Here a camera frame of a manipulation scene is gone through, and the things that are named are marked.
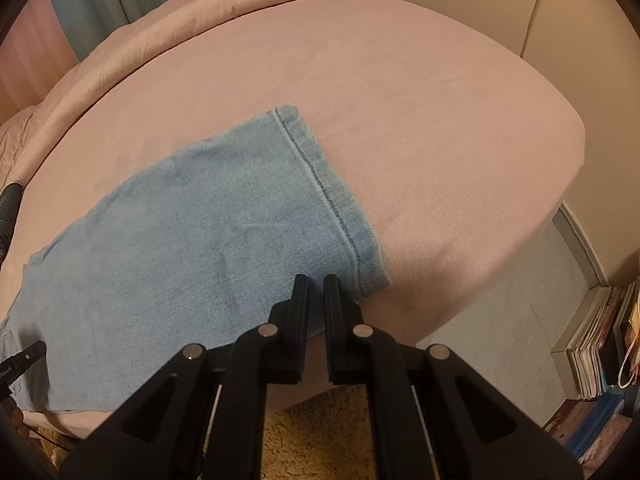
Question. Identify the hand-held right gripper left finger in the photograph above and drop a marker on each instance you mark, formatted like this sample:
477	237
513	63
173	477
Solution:
301	310

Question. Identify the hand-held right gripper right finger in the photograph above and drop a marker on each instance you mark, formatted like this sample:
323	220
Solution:
331	310

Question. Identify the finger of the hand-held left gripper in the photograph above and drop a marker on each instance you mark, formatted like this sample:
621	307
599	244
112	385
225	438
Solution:
10	205
25	352

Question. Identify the light blue denim pants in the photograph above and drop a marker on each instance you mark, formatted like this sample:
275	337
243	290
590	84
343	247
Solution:
200	235

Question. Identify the person's left hand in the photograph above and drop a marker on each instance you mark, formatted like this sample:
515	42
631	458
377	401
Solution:
11	416

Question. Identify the beige fuzzy rug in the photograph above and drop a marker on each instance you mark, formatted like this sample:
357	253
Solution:
305	440

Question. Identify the pink curtain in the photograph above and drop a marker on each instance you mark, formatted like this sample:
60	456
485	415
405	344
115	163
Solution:
30	50

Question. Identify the pink bed cover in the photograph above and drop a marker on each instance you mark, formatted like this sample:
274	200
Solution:
400	110

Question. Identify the pink duvet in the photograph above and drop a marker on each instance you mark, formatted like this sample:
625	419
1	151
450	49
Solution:
200	15

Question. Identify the row of upright books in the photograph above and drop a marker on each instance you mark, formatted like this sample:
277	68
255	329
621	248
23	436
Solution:
600	345

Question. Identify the flat stack of books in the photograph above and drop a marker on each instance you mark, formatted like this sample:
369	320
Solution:
590	425

